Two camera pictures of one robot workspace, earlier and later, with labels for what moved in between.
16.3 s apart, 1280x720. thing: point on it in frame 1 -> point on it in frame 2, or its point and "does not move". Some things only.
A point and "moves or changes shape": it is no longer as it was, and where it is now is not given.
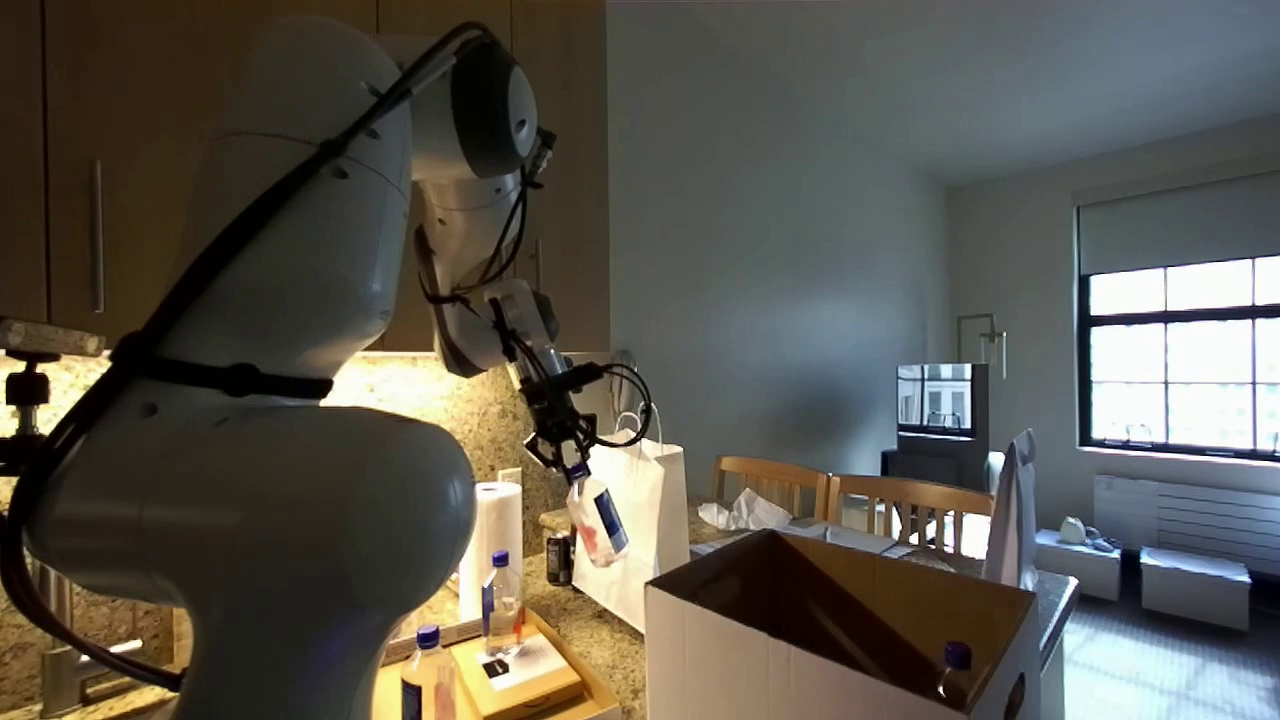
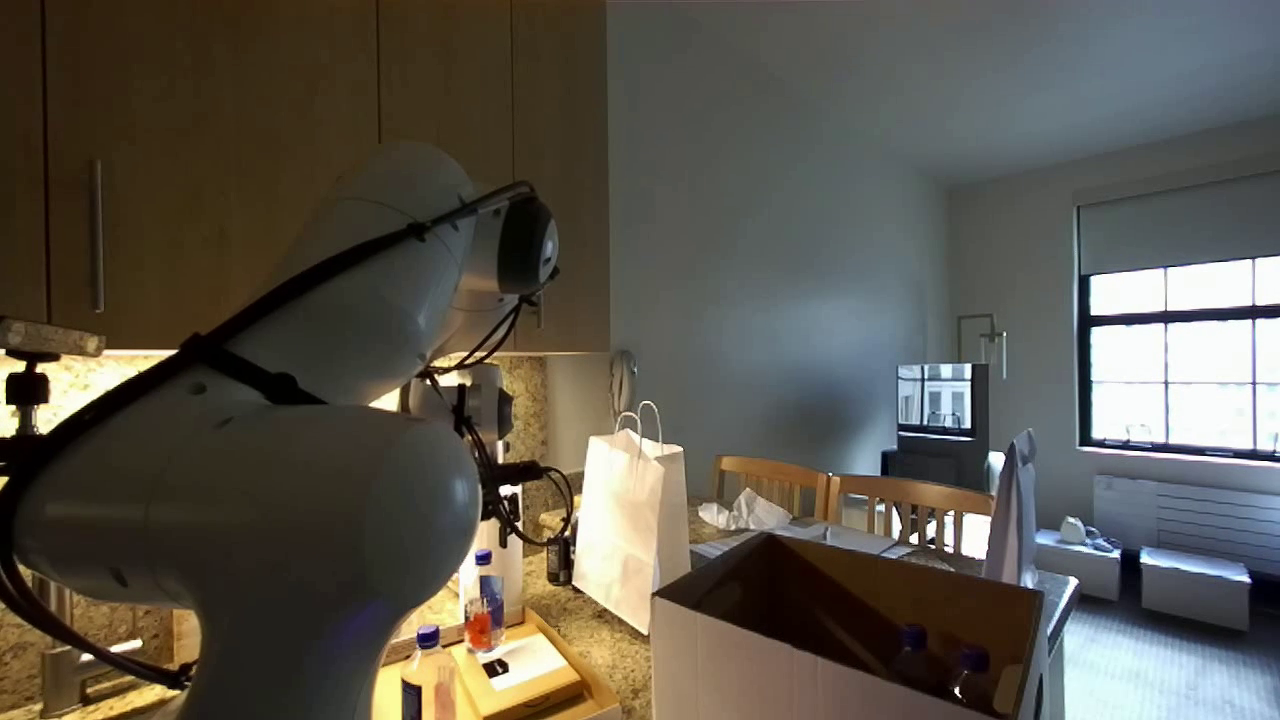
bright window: (1182, 359) does not move
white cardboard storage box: (793, 629) does not move
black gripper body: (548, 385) -> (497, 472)
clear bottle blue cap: (597, 523) -> (912, 649)
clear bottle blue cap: (429, 681) does not move
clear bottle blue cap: (502, 609) moves or changes shape
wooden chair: (894, 512) does not move
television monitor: (938, 403) does not move
